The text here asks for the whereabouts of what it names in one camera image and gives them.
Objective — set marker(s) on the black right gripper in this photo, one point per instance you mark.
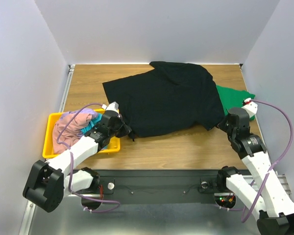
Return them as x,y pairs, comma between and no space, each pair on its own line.
225,124

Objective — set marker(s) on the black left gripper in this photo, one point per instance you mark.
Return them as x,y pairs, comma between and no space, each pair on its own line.
126,129

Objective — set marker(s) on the black t shirt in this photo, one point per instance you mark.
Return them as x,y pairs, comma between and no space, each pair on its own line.
168,98

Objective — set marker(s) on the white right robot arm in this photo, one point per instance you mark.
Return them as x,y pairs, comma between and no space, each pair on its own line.
270,205

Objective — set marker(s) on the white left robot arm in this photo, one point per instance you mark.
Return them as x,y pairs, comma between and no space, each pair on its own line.
49,182

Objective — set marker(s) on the teal t shirt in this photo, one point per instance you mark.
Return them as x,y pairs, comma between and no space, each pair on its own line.
90,124

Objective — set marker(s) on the green folded t shirt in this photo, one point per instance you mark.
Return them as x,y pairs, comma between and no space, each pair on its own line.
227,98

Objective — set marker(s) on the lavender t shirt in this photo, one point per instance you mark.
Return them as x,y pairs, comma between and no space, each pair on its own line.
91,112

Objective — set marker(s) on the pink t shirt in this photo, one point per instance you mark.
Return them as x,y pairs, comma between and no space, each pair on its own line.
61,139

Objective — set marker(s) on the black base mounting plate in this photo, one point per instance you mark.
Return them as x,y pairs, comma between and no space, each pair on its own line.
161,186

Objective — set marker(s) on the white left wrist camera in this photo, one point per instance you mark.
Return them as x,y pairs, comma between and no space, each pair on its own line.
111,107

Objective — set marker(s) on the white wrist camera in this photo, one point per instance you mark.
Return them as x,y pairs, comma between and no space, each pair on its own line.
251,108
111,107

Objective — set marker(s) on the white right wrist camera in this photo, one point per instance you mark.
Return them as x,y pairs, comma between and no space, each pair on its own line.
251,108

